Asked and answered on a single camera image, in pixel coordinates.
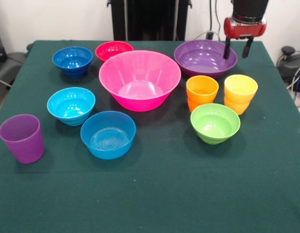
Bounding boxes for blue ringed flat-bottom bowl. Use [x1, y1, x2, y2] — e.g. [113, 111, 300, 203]
[80, 111, 137, 160]

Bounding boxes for small red-pink bowl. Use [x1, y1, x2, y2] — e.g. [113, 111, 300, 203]
[95, 41, 134, 64]

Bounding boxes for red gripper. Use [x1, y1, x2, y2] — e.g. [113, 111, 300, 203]
[223, 16, 267, 60]

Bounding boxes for purple bowl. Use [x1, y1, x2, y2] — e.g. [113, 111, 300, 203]
[173, 39, 238, 80]

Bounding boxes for dark green tablecloth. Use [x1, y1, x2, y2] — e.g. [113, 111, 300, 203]
[0, 40, 300, 233]

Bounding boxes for cyan bowl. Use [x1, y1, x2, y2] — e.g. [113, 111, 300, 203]
[47, 87, 96, 127]

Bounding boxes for yellow cup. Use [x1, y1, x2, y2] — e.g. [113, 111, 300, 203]
[224, 74, 259, 105]

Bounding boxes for dark blue bowl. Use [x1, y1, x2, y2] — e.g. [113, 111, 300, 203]
[51, 46, 94, 79]

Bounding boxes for large pink bowl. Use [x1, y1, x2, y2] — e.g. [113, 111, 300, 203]
[98, 50, 182, 113]

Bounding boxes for green bowl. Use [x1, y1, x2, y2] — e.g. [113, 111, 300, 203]
[190, 103, 241, 145]

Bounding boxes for purple cup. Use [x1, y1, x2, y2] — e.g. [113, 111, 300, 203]
[0, 114, 45, 165]

